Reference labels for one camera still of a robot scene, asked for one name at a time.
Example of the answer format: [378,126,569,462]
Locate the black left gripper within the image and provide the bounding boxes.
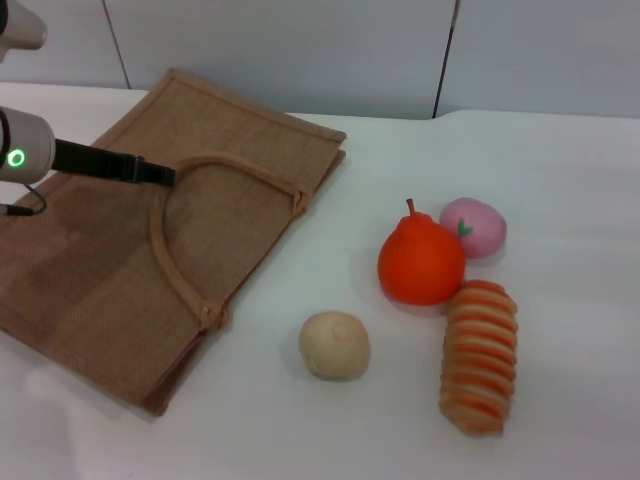
[52,138,177,189]

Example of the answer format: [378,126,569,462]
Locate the pink peach bun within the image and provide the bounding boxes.
[439,196,508,260]

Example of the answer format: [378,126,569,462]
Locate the orange striped bread roll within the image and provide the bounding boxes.
[438,279,520,438]

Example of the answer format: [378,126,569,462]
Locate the thin dark cable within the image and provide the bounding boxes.
[0,183,49,217]

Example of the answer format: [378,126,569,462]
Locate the orange pear-shaped fruit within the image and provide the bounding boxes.
[376,197,468,306]

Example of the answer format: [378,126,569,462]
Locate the beige round egg yolk pastry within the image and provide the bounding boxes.
[298,310,372,383]

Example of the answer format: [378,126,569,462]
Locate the brown woven handbag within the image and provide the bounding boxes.
[0,67,349,419]

